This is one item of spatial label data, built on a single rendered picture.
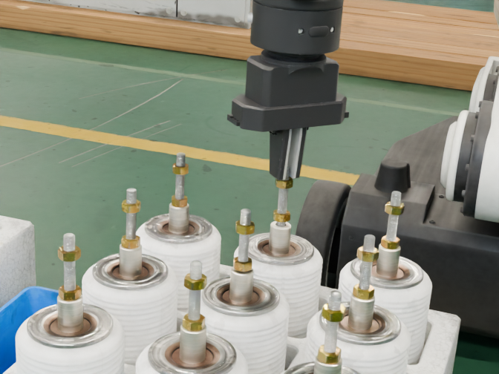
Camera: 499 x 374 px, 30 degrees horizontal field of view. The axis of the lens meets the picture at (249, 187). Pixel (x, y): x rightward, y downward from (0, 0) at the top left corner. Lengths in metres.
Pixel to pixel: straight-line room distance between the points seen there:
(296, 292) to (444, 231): 0.34
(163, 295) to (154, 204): 0.84
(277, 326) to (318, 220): 0.42
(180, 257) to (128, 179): 0.88
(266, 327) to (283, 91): 0.23
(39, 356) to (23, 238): 0.42
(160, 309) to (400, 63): 1.90
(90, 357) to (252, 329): 0.15
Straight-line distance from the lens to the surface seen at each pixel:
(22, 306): 1.19
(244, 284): 0.89
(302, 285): 0.98
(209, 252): 1.02
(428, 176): 1.50
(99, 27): 3.02
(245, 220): 0.86
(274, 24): 0.89
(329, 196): 1.31
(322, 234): 1.28
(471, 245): 1.25
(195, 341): 0.79
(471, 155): 1.09
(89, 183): 1.85
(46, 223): 1.67
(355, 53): 2.75
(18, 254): 1.22
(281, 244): 0.99
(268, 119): 0.91
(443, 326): 1.04
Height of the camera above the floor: 0.68
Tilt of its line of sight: 21 degrees down
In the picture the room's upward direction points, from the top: 4 degrees clockwise
